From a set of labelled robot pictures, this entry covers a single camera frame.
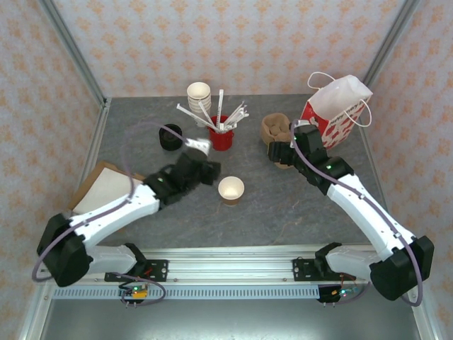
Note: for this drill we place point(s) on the brown paper coffee cup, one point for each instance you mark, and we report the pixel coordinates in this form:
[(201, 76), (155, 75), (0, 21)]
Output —
[(230, 189)]

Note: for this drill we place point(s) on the black round lid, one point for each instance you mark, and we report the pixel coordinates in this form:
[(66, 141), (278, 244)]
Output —
[(166, 145)]

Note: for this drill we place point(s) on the aluminium frame post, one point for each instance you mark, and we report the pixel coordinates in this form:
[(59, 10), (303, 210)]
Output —
[(389, 42), (70, 49)]

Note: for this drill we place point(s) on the stack of white paper cups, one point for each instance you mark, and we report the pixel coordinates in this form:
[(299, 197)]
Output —
[(198, 93)]

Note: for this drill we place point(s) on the red white paper gift bag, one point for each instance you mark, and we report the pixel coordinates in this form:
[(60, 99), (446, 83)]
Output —
[(336, 102)]

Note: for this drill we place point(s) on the flat brown kraft paper bag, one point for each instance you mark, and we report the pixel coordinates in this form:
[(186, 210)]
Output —
[(88, 180)]

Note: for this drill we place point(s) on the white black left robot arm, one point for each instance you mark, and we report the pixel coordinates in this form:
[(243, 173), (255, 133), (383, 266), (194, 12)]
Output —
[(113, 216)]

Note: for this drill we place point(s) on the white straw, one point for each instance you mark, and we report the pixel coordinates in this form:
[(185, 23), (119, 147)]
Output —
[(207, 115), (238, 119), (221, 106), (194, 115), (235, 113), (240, 112)]

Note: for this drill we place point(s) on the aluminium table edge rail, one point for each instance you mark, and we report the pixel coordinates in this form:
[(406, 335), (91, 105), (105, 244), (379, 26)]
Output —
[(101, 124), (372, 159)]

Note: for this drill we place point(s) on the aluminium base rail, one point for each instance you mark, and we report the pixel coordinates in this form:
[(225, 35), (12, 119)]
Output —
[(230, 269)]

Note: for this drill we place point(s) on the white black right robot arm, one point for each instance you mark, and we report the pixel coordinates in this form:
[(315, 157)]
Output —
[(364, 212)]

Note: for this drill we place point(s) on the black plastic cup lid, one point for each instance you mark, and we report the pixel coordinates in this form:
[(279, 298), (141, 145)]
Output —
[(165, 129)]

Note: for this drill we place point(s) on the flat white paper bag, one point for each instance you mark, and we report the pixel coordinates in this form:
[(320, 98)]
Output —
[(106, 191)]

